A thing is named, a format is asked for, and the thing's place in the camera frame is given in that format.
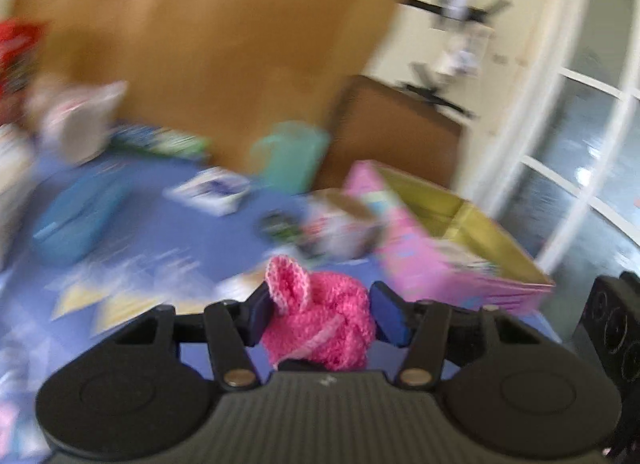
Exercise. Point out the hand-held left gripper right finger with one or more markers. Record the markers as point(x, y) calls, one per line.
point(387, 316)

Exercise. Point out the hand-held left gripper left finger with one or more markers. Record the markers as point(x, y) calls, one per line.
point(260, 316)

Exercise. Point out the pink tin box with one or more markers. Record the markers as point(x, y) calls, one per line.
point(415, 254)

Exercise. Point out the white packet with blue print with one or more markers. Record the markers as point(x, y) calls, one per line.
point(210, 191)

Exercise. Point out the blue zip pouch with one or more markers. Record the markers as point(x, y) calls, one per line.
point(75, 224)

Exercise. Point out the small dark item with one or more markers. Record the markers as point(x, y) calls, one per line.
point(280, 231)

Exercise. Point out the blue printed table cloth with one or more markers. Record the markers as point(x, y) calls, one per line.
point(165, 244)

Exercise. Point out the teal plastic cup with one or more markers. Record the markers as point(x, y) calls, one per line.
point(290, 158)

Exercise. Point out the green toothpaste box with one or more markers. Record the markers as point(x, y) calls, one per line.
point(160, 141)

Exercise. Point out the white framed glass door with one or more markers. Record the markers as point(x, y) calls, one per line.
point(575, 118)

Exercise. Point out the clear plastic bag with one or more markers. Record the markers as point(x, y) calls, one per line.
point(75, 118)

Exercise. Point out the black tape strip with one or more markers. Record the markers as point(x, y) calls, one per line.
point(422, 1)

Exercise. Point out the red snack box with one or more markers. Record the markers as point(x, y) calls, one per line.
point(15, 58)

